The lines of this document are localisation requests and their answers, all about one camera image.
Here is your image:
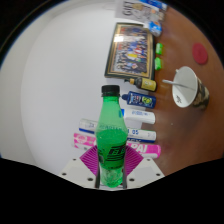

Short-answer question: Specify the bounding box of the white spoon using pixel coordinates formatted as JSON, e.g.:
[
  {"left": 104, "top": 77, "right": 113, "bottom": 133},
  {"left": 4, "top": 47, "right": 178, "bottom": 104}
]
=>
[{"left": 161, "top": 78, "right": 196, "bottom": 92}]

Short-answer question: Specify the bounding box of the patterned paper cup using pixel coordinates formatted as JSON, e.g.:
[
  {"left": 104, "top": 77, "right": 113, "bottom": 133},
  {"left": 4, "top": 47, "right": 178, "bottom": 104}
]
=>
[{"left": 171, "top": 65, "right": 211, "bottom": 109}]

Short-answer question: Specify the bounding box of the green plastic drink bottle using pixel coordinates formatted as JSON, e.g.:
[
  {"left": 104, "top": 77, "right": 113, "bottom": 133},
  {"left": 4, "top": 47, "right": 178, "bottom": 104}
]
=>
[{"left": 94, "top": 84, "right": 129, "bottom": 189}]

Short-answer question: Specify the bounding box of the amber bottle yellow label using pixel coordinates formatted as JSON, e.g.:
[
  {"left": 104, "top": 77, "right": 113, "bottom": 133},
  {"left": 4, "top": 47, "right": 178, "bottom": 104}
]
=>
[{"left": 128, "top": 76, "right": 158, "bottom": 93}]

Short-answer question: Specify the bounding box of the dark blue pump bottle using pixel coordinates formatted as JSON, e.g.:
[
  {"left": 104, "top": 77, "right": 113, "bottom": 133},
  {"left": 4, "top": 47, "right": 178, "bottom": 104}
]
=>
[{"left": 121, "top": 90, "right": 157, "bottom": 109}]

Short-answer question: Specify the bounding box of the pink shuttlecock tube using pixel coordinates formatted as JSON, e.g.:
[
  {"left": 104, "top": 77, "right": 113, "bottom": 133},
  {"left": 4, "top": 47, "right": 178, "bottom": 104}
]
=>
[{"left": 73, "top": 132, "right": 162, "bottom": 159}]

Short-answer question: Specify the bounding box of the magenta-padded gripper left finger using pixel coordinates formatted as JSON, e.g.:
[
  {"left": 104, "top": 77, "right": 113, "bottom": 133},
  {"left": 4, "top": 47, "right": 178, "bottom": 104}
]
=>
[{"left": 59, "top": 144, "right": 100, "bottom": 190}]

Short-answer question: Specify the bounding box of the white lotion bottle blue cap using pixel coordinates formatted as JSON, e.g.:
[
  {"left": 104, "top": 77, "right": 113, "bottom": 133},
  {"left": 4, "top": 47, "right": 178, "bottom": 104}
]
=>
[{"left": 120, "top": 108, "right": 157, "bottom": 125}]

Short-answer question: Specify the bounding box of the white shuttlecock tube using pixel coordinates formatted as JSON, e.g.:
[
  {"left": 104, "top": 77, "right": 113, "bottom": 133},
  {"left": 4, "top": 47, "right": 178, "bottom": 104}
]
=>
[{"left": 78, "top": 118, "right": 158, "bottom": 144}]

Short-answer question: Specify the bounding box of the blue white tissue pack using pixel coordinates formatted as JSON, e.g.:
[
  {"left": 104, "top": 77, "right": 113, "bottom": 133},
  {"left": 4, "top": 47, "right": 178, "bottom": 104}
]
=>
[{"left": 143, "top": 20, "right": 163, "bottom": 37}]

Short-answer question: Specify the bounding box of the framed group photo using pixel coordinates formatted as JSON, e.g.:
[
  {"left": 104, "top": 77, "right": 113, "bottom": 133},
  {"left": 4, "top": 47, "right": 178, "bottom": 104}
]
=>
[{"left": 104, "top": 22, "right": 155, "bottom": 81}]

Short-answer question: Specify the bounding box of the flat round red coaster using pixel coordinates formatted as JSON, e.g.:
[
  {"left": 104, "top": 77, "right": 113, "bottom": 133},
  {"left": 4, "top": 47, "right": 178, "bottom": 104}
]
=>
[{"left": 191, "top": 42, "right": 209, "bottom": 65}]

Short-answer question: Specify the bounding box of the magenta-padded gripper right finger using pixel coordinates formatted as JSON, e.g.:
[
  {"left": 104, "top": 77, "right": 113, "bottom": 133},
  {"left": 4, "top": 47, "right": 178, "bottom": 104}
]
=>
[{"left": 123, "top": 145, "right": 165, "bottom": 190}]

